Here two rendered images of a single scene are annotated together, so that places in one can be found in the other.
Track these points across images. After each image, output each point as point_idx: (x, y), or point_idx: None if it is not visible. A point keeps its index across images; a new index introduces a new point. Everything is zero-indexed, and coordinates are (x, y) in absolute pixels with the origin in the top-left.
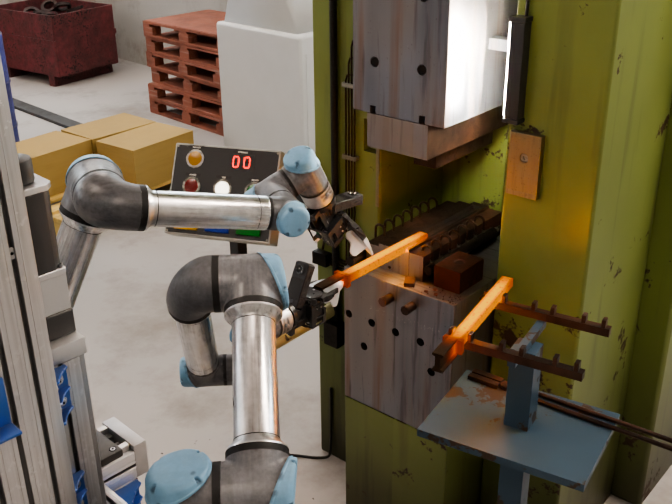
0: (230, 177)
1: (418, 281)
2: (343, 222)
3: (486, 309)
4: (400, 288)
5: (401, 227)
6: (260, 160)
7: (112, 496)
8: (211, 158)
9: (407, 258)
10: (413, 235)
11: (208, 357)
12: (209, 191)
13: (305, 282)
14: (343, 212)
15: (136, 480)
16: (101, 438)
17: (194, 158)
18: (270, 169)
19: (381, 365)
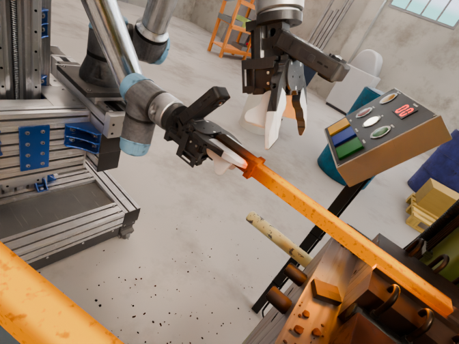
0: (384, 117)
1: (336, 310)
2: (274, 69)
3: (10, 316)
4: (308, 280)
5: (457, 291)
6: (416, 115)
7: (72, 110)
8: (395, 102)
9: (365, 276)
10: (426, 282)
11: (112, 72)
12: (365, 119)
13: (198, 100)
14: (285, 54)
15: (100, 133)
16: (104, 91)
17: (387, 97)
18: (411, 123)
19: (259, 330)
